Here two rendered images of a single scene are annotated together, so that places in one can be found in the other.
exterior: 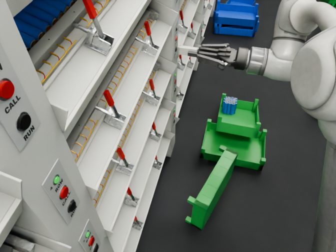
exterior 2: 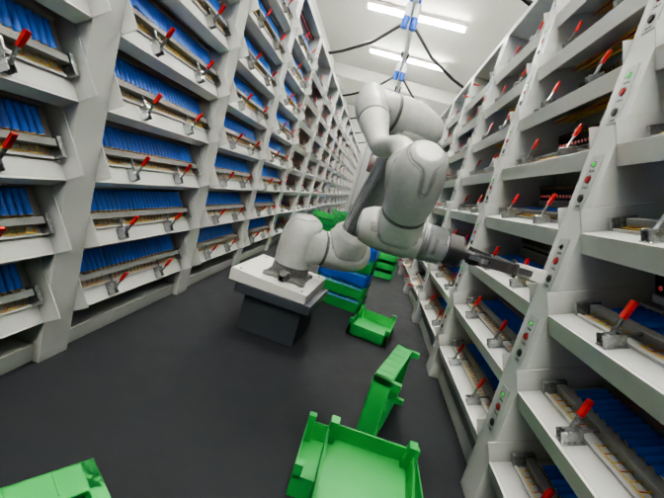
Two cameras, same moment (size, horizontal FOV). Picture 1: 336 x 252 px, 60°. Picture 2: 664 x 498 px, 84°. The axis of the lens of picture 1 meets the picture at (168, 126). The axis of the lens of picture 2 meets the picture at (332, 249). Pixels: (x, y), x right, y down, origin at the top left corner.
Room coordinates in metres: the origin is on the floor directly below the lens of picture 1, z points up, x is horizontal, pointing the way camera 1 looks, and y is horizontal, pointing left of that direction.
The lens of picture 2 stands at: (1.63, -0.67, 0.67)
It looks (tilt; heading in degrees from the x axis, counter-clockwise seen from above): 10 degrees down; 170
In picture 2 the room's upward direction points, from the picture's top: 16 degrees clockwise
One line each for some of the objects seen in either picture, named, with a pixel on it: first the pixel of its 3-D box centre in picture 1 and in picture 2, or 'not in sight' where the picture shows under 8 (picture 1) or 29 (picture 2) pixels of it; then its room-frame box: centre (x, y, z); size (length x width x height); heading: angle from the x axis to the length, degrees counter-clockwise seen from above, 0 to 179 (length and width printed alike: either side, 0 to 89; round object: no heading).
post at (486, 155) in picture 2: not in sight; (473, 190); (-0.46, 0.42, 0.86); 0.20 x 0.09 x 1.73; 76
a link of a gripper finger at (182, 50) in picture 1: (188, 51); not in sight; (0.86, -0.07, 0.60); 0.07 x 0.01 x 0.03; 76
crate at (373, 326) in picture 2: not in sight; (373, 323); (-0.14, -0.04, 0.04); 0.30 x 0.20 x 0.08; 155
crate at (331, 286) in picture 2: not in sight; (343, 283); (-0.50, -0.17, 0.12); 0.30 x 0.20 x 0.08; 68
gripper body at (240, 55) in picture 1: (233, 57); (463, 253); (0.82, -0.22, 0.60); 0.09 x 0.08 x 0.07; 76
